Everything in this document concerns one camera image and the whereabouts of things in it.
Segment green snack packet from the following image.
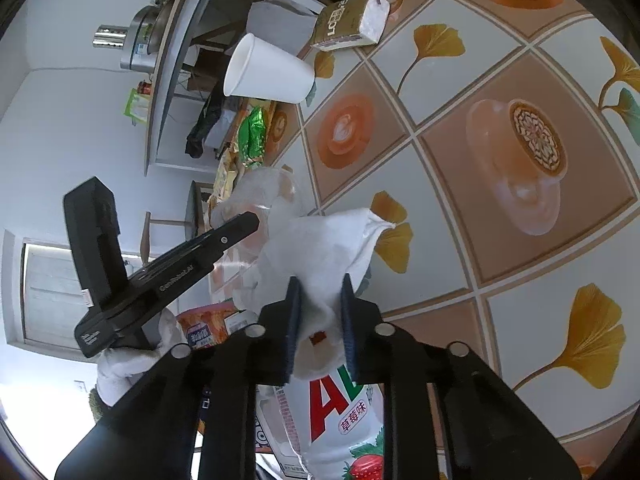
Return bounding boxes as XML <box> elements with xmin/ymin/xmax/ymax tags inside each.
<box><xmin>237</xmin><ymin>106</ymin><xmax>266</xmax><ymax>166</ymax></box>

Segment orange snack bag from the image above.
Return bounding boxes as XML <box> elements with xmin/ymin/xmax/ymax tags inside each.
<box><xmin>177</xmin><ymin>301</ymin><xmax>265</xmax><ymax>352</ymax></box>

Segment light green packet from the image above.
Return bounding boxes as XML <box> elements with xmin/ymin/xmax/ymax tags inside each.
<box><xmin>123</xmin><ymin>89</ymin><xmax>151</xmax><ymax>125</ymax></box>

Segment grey metal table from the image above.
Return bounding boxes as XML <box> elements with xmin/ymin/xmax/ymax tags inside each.
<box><xmin>145</xmin><ymin>0</ymin><xmax>351</xmax><ymax>176</ymax></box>

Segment printed tablecloth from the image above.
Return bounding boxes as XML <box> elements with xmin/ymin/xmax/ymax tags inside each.
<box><xmin>207</xmin><ymin>0</ymin><xmax>640</xmax><ymax>480</ymax></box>

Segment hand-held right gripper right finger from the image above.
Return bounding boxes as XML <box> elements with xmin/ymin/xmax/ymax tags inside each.
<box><xmin>340</xmin><ymin>274</ymin><xmax>583</xmax><ymax>480</ymax></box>

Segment person's left hand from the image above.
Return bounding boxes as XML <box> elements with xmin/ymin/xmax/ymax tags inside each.
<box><xmin>95</xmin><ymin>307</ymin><xmax>188</xmax><ymax>411</ymax></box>

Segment black bag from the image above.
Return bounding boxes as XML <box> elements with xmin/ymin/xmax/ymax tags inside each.
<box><xmin>185</xmin><ymin>95</ymin><xmax>226</xmax><ymax>158</ymax></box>

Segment clear plastic bag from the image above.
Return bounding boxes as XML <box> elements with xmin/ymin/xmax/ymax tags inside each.
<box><xmin>210</xmin><ymin>165</ymin><xmax>303</xmax><ymax>256</ymax></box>

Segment white box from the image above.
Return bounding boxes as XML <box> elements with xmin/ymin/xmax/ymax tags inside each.
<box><xmin>245</xmin><ymin>0</ymin><xmax>321</xmax><ymax>61</ymax></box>

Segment steel pot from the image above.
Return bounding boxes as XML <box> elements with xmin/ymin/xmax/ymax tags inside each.
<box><xmin>92</xmin><ymin>4</ymin><xmax>173</xmax><ymax>71</ymax></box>

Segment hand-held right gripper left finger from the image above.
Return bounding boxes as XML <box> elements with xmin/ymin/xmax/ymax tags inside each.
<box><xmin>55</xmin><ymin>276</ymin><xmax>303</xmax><ymax>480</ymax></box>

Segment white door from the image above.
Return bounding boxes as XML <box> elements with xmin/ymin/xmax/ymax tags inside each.
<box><xmin>2</xmin><ymin>230</ymin><xmax>101</xmax><ymax>356</ymax></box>

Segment white plastic bag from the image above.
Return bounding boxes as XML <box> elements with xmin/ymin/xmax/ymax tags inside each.
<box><xmin>232</xmin><ymin>207</ymin><xmax>396</xmax><ymax>381</ymax></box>

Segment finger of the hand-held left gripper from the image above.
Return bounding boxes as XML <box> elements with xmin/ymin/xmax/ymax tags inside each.
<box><xmin>197</xmin><ymin>211</ymin><xmax>261</xmax><ymax>266</ymax></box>

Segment olive drink carton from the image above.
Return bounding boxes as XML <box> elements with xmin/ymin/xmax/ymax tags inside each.
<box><xmin>311</xmin><ymin>0</ymin><xmax>391</xmax><ymax>52</ymax></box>

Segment white paper cup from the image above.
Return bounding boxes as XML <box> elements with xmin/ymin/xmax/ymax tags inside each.
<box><xmin>223</xmin><ymin>33</ymin><xmax>316</xmax><ymax>104</ymax></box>

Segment wooden chair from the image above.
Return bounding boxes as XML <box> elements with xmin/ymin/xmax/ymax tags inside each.
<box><xmin>139</xmin><ymin>180</ymin><xmax>213</xmax><ymax>263</ymax></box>

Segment yellow snack packets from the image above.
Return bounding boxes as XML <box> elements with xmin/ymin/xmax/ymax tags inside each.
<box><xmin>212</xmin><ymin>155</ymin><xmax>241</xmax><ymax>201</ymax></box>

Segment white strawberry drink bottle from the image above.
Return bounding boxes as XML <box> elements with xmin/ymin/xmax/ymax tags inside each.
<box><xmin>287</xmin><ymin>340</ymin><xmax>390</xmax><ymax>480</ymax></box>

